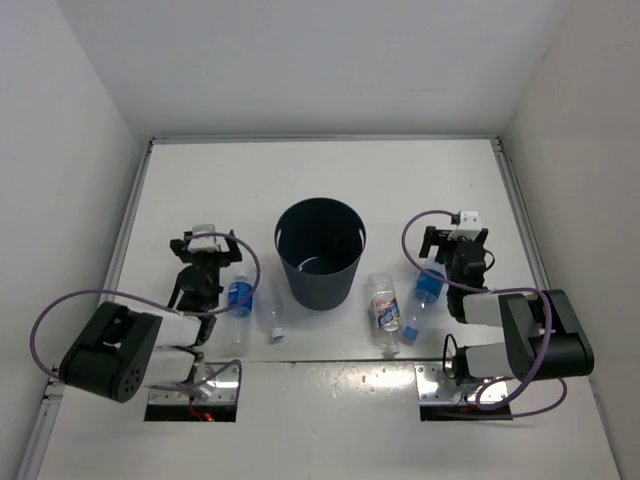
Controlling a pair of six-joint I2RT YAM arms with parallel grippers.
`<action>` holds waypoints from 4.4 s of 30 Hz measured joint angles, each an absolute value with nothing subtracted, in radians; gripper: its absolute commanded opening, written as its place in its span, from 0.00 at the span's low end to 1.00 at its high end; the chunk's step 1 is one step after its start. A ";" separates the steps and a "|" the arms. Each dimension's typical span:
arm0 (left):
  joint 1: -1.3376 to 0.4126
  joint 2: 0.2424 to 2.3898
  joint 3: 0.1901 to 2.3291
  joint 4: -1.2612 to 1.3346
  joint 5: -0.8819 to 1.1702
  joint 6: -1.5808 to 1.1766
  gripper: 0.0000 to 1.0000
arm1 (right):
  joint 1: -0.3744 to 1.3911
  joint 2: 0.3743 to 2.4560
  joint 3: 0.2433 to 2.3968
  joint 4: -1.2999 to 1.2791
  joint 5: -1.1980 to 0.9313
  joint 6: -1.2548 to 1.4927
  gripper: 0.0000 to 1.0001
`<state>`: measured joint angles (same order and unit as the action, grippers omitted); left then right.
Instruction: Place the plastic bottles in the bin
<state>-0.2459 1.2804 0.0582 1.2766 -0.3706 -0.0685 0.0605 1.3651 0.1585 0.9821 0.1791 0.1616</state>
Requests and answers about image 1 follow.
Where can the white red label bottle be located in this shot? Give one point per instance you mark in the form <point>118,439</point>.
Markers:
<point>384,313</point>

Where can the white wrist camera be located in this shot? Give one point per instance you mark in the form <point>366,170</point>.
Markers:
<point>200,239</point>
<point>467,226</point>

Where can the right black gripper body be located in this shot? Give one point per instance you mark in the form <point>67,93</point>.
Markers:
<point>446,248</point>

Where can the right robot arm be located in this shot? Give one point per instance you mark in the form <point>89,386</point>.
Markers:
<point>534,326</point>

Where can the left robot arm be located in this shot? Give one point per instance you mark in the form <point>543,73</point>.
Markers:
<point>121,350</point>

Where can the dark grey plastic bin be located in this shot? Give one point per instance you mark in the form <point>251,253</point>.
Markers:
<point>320,242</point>

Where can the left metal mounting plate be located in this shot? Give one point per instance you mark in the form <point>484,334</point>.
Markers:
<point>217,385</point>

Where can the blue label bottle left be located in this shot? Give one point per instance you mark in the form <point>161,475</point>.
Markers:
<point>239,316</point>

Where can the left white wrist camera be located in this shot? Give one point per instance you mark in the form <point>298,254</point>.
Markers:
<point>200,239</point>

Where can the blue bottle blue cap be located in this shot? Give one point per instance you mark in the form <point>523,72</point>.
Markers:
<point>422,301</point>

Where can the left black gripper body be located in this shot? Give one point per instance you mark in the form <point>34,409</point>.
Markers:
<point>212,262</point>

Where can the metal mounting plate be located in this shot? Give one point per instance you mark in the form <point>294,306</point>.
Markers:
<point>436,389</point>
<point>217,385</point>

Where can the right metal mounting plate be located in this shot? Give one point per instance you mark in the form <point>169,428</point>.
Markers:
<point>436,389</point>

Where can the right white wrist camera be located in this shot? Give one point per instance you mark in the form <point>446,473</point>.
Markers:
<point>467,226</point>

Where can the clear bottle white cap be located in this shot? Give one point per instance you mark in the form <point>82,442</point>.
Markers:
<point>271,312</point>

